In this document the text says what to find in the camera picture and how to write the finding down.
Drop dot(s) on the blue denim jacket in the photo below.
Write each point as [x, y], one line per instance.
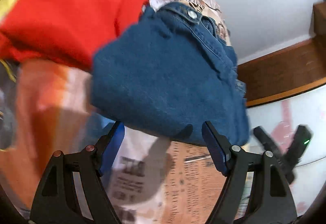
[158, 81]

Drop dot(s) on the red cloth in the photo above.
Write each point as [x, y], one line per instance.
[71, 15]

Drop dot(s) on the printed blanket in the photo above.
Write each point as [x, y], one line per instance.
[193, 188]

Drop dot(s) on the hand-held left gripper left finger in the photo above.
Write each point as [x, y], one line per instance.
[114, 147]

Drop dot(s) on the wooden wardrobe cabinet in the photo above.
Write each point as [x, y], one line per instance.
[280, 74]

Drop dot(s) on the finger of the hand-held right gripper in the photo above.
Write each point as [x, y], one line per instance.
[266, 138]

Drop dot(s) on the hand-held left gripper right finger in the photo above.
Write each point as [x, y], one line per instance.
[215, 152]

